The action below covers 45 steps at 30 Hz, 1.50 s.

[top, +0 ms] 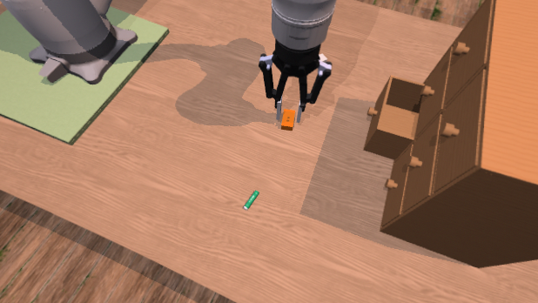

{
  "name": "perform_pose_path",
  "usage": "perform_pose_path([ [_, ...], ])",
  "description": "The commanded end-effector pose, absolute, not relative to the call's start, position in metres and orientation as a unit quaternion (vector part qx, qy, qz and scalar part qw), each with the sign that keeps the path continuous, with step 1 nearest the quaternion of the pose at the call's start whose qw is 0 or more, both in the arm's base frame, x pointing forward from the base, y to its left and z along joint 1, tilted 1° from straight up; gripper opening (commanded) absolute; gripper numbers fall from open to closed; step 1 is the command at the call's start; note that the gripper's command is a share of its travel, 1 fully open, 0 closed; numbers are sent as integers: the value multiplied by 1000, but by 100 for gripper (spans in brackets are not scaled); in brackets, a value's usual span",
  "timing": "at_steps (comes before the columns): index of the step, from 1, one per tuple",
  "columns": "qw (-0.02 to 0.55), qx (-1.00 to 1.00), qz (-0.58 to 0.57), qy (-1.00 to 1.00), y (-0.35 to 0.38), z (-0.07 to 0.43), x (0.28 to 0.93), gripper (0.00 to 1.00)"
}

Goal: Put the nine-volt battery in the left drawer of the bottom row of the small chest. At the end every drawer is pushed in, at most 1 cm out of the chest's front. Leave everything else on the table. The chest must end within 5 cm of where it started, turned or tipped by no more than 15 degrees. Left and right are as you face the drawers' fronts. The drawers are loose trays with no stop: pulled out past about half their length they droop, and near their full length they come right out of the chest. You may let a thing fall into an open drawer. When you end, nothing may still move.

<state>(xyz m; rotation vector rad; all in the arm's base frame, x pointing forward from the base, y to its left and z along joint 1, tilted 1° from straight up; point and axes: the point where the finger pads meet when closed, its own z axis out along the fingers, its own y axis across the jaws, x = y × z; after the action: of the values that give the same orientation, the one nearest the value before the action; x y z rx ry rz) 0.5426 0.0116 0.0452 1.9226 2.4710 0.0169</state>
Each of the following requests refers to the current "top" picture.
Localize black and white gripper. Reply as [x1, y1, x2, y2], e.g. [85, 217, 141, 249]
[259, 39, 332, 123]

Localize brown wooden drawer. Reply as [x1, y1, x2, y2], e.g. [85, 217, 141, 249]
[363, 77, 424, 160]
[381, 145, 413, 227]
[445, 0, 494, 105]
[434, 72, 486, 193]
[416, 51, 452, 137]
[403, 116, 441, 213]

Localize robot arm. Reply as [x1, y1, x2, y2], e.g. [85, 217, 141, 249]
[0, 0, 337, 84]

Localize green aaa battery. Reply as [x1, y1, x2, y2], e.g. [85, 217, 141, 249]
[244, 191, 259, 210]

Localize orange nine-volt battery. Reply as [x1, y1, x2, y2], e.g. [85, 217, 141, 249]
[281, 109, 295, 131]

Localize brown wooden chest of drawers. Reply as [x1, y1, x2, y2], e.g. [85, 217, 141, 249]
[380, 0, 538, 268]

